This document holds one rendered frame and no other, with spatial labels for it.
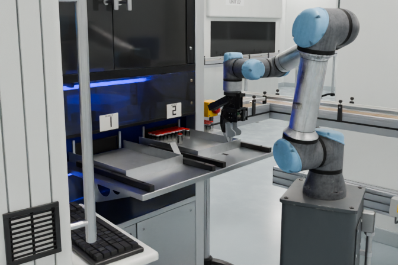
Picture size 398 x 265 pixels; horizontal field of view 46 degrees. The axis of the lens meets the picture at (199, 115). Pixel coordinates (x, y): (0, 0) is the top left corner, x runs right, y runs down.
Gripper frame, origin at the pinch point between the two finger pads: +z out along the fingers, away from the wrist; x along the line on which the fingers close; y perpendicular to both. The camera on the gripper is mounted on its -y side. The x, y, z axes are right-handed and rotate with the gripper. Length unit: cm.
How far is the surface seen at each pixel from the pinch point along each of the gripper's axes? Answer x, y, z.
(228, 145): -1.8, 2.0, 1.9
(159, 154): -28.5, -10.1, 2.2
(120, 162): -42.4, -16.0, 3.6
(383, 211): 85, 33, 48
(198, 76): 8.5, -24.1, -23.4
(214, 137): 5.5, -11.9, 2.0
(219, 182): 164, -143, 92
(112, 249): -80, 29, 9
